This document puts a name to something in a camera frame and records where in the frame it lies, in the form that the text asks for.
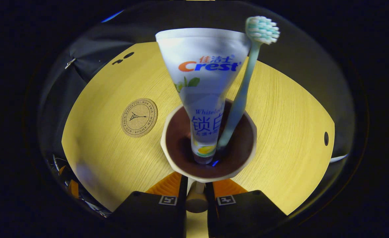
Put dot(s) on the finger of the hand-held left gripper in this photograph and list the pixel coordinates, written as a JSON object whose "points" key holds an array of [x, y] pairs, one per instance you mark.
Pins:
{"points": [[73, 189]]}

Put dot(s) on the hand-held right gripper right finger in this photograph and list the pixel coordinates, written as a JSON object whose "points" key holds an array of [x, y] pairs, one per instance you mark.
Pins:
{"points": [[240, 218]]}

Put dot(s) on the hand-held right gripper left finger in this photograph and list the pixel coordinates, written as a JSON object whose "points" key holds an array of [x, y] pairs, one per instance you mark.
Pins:
{"points": [[158, 218]]}

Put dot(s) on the beige cup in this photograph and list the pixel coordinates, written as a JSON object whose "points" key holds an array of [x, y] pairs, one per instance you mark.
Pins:
{"points": [[181, 145]]}

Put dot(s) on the round cork coaster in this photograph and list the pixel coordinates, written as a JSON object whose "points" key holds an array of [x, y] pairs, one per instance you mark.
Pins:
{"points": [[139, 117]]}

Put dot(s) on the pale green toothbrush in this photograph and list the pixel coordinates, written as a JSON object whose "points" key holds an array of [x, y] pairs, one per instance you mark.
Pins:
{"points": [[244, 89]]}

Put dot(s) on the white toothpaste tube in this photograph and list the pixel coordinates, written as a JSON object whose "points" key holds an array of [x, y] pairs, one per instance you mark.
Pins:
{"points": [[204, 82]]}

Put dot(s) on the metal cloth clip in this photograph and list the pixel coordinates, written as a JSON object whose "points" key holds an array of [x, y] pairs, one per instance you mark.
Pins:
{"points": [[69, 62]]}

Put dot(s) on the black backdrop cloth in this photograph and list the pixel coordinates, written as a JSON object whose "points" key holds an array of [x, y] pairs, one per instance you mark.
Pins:
{"points": [[300, 49]]}

